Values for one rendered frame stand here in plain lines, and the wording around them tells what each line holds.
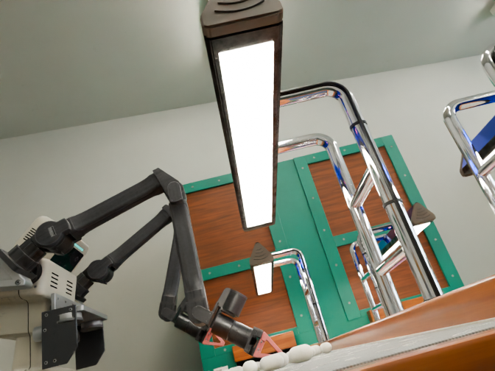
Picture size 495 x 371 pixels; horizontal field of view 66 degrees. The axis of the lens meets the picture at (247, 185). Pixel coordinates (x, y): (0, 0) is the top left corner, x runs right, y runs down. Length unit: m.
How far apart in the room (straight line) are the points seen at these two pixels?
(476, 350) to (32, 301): 1.33
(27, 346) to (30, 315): 0.09
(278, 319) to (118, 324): 1.34
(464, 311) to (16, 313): 1.31
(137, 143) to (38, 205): 0.92
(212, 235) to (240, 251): 0.18
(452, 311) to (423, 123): 3.59
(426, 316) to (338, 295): 1.70
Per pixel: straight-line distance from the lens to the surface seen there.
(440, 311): 0.36
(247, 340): 1.09
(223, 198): 2.21
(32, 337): 1.43
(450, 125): 0.84
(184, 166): 3.29
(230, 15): 0.40
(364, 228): 0.68
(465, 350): 0.20
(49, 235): 1.26
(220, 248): 2.12
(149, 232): 1.67
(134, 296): 2.99
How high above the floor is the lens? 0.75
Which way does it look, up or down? 25 degrees up
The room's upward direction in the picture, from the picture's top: 15 degrees counter-clockwise
